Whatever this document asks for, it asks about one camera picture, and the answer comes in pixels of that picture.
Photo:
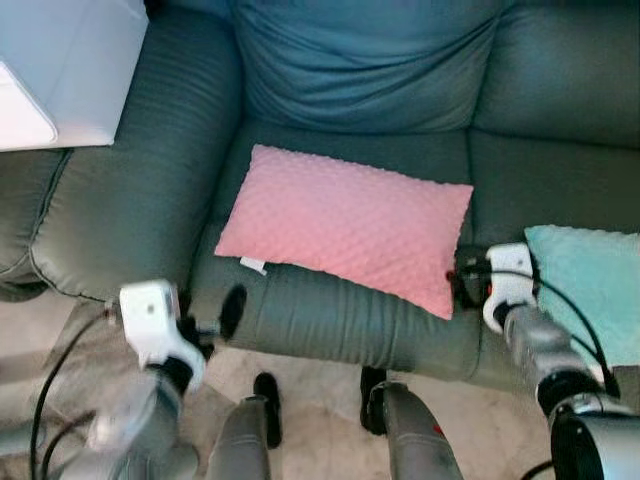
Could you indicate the pink dotted pillow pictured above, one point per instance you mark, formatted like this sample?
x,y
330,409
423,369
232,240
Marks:
x,y
340,225

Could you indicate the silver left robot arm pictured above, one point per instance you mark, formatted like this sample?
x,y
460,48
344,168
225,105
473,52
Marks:
x,y
140,420

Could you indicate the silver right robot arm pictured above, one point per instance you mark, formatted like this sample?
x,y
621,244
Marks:
x,y
540,345

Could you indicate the green leather sofa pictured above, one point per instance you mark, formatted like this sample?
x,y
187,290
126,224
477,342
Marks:
x,y
120,220

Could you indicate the teal dotted pillow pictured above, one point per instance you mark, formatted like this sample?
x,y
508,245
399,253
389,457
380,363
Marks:
x,y
590,290

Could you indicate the grey robot left leg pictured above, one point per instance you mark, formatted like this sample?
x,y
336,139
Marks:
x,y
240,440

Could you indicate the white storage box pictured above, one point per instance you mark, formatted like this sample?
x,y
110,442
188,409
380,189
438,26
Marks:
x,y
70,70

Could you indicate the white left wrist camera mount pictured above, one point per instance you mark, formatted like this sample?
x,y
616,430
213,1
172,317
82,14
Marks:
x,y
150,320

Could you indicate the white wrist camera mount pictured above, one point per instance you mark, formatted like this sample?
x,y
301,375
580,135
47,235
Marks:
x,y
512,290
150,320

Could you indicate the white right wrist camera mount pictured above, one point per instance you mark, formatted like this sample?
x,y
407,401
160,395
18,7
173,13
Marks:
x,y
512,290

